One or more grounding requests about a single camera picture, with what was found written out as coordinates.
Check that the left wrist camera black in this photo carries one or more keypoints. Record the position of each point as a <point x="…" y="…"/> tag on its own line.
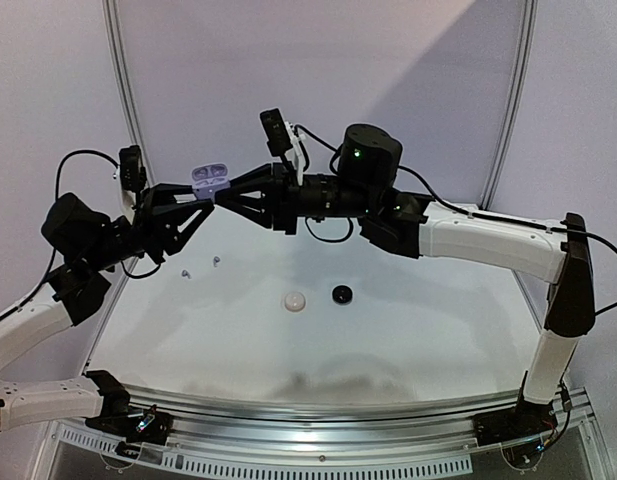
<point x="132" y="172"/>

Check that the pink earbud charging case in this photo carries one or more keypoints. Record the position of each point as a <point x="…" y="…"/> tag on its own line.
<point x="294" y="301"/>

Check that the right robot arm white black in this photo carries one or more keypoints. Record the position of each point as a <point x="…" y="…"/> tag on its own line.
<point x="361" y="186"/>

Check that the aluminium frame post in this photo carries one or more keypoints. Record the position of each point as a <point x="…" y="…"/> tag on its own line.
<point x="515" y="91"/>
<point x="112" y="19"/>

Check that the aluminium front rail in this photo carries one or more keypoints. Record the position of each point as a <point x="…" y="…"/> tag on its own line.
<point x="222" y="439"/>

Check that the purple earbud charging case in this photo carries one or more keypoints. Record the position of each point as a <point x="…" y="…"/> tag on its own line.
<point x="209" y="179"/>

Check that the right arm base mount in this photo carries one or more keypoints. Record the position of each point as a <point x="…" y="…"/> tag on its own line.
<point x="523" y="420"/>

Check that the left aluminium frame post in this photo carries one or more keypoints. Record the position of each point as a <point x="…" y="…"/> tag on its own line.
<point x="112" y="19"/>

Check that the right aluminium frame post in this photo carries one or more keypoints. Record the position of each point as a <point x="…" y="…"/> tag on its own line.
<point x="515" y="91"/>

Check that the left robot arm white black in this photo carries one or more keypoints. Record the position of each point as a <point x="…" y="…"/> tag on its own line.
<point x="90" y="244"/>

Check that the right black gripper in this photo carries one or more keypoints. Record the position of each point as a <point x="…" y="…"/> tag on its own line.
<point x="280" y="198"/>

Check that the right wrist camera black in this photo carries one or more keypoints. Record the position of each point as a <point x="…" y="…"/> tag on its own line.
<point x="278" y="139"/>

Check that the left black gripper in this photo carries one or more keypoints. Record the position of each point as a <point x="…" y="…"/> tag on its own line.
<point x="155" y="217"/>

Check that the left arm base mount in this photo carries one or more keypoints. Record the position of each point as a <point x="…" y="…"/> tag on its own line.
<point x="134" y="426"/>

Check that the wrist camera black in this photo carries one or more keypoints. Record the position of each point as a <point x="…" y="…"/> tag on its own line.
<point x="278" y="139"/>
<point x="132" y="172"/>

